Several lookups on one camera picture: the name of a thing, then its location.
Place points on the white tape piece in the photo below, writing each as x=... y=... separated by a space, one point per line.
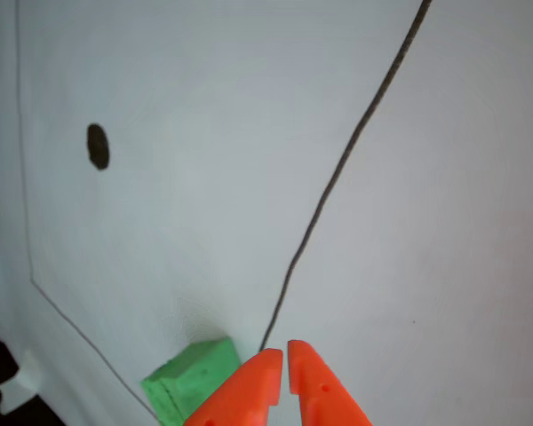
x=24 y=381

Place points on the black dot mark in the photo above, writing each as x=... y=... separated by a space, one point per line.
x=98 y=146

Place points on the white paper sheet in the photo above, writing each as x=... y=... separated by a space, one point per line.
x=248 y=177

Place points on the green foam block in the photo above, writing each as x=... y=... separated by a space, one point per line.
x=191 y=377

